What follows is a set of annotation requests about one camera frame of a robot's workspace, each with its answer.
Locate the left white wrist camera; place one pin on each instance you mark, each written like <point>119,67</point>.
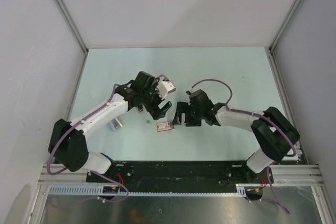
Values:
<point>165,86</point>

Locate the red staple box with tray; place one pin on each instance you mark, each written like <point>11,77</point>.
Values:
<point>164,126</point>

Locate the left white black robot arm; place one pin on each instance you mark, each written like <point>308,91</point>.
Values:
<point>68,142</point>

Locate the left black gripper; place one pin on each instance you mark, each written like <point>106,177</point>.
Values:
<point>156,112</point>

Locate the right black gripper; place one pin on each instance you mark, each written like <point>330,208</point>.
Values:
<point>182,107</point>

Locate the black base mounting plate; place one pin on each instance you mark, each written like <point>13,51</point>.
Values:
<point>180,177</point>

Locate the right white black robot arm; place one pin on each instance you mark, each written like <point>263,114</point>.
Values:
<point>275,135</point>

